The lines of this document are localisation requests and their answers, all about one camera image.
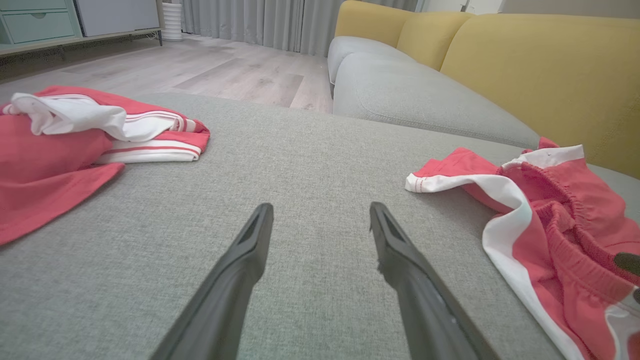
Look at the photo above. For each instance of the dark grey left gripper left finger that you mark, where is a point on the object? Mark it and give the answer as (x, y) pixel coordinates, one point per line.
(225, 300)

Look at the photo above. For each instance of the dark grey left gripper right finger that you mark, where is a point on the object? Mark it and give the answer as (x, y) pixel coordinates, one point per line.
(425, 310)

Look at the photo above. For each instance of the red shirt white striped trim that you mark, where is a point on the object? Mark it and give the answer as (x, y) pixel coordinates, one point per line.
(50, 170)

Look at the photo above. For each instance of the red shorts white trim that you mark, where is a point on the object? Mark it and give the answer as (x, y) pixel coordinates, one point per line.
(560, 260)

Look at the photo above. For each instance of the grey pleated curtain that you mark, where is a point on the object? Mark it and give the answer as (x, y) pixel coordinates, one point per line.
(250, 20)

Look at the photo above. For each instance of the white ribbed cylinder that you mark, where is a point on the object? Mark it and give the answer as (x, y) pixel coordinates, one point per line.
(172, 20)

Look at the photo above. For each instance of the beige green TV cabinet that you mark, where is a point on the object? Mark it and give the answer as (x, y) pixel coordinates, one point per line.
(115, 20)

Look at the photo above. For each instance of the green cabinet drawer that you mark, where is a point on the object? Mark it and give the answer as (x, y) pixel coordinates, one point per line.
(37, 27)
(30, 4)

